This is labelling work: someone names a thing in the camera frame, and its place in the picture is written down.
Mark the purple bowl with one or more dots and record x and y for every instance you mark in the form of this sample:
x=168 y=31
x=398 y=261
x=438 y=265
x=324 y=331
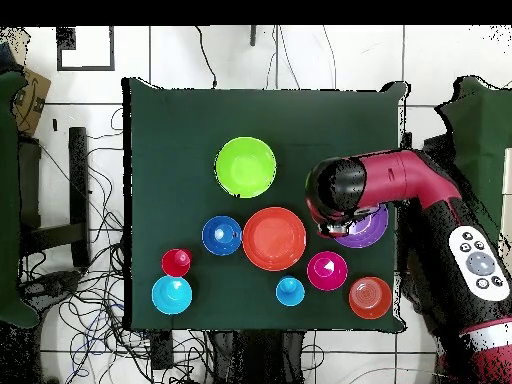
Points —
x=370 y=230

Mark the large green bowl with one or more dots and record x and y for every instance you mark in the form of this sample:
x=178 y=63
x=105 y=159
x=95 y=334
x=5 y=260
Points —
x=245 y=167

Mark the dark blue bowl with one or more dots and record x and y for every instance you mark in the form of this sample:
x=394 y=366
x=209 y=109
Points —
x=221 y=235

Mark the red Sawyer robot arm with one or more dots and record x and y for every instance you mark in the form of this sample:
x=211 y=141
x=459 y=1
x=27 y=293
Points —
x=440 y=248

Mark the magenta bowl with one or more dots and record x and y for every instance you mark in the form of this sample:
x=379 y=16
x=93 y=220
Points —
x=327 y=270

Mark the wide orange bowl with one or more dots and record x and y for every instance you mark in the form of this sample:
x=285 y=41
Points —
x=274 y=238

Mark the light blue cup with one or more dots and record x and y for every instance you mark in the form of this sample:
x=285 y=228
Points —
x=290 y=291

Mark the deep orange bowl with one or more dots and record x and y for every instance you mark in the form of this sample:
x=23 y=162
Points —
x=370 y=298

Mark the black metal stand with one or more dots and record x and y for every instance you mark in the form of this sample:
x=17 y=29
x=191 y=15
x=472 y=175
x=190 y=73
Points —
x=436 y=144
x=78 y=180

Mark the dark green tablecloth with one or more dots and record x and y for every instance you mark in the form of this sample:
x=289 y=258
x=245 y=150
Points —
x=260 y=112

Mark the red cup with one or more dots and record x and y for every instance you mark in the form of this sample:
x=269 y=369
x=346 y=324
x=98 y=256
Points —
x=176 y=262

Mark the green cloth side table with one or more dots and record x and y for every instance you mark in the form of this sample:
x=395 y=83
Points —
x=8 y=200
x=480 y=140

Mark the light blue bowl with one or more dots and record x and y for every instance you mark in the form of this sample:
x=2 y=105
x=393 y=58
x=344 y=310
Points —
x=172 y=295

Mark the black box on floor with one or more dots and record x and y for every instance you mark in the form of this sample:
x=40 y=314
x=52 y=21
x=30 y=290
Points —
x=162 y=350

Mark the grey machine base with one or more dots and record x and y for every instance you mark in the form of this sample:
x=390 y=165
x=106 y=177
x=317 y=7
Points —
x=52 y=284

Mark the cardboard box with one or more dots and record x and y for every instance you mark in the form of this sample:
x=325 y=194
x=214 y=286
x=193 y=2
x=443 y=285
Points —
x=30 y=104

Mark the black post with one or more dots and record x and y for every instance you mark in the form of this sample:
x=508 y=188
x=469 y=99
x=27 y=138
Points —
x=253 y=36

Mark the black square frame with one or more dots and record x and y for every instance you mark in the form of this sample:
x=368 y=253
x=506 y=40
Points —
x=112 y=48

